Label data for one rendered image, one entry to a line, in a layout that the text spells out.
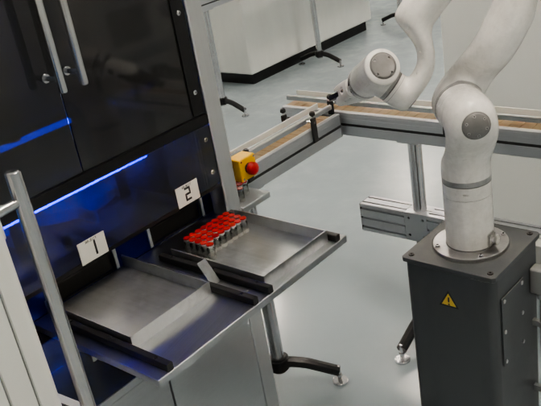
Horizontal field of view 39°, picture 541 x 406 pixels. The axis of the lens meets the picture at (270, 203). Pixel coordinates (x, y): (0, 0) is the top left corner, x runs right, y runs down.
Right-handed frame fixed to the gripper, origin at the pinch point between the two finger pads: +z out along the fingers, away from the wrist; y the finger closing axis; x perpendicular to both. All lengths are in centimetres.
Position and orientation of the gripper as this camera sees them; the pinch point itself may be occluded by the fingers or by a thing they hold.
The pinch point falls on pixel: (346, 97)
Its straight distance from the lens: 205.6
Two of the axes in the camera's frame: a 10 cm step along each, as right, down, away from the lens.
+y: 9.5, -2.5, 1.8
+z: -1.6, 0.8, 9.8
